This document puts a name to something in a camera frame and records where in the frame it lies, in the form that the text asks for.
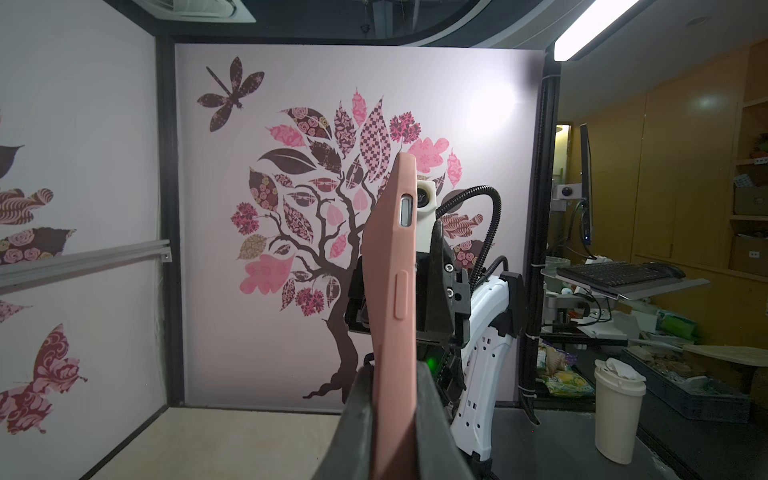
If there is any right black corrugated cable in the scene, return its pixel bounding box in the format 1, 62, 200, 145
434, 184, 511, 289

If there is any black computer monitor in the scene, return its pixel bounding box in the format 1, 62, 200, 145
579, 123, 593, 247

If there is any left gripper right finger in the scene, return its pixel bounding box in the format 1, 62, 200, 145
415, 362, 474, 480

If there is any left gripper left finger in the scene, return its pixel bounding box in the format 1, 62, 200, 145
312, 365, 375, 480

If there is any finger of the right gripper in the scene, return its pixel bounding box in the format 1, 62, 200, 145
424, 220, 454, 336

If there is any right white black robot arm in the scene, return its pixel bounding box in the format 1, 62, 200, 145
416, 219, 527, 477

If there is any white lidded paper cup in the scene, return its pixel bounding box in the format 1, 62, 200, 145
594, 358, 646, 465

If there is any silver aluminium bar left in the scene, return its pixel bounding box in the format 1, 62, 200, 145
1, 240, 172, 295

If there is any pink phone case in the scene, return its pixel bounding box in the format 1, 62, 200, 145
361, 153, 418, 479

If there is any black computer keyboard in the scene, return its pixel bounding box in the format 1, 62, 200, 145
556, 262, 686, 288

